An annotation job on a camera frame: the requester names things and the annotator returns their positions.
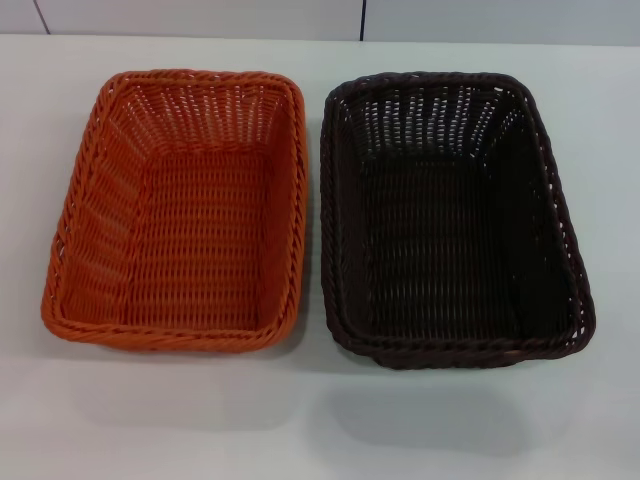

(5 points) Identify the orange woven plastic basket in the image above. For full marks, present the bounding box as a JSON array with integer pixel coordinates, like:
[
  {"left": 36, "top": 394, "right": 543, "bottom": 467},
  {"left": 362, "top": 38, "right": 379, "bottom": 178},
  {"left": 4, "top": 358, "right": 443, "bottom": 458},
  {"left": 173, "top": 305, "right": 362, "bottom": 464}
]
[{"left": 39, "top": 69, "right": 309, "bottom": 355}]

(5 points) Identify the dark brown woven basket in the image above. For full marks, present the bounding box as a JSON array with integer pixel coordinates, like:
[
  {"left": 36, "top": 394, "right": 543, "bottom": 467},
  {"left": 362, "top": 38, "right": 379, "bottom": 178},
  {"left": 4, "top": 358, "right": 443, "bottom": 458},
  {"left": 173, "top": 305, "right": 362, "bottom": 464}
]
[{"left": 319, "top": 69, "right": 597, "bottom": 374}]

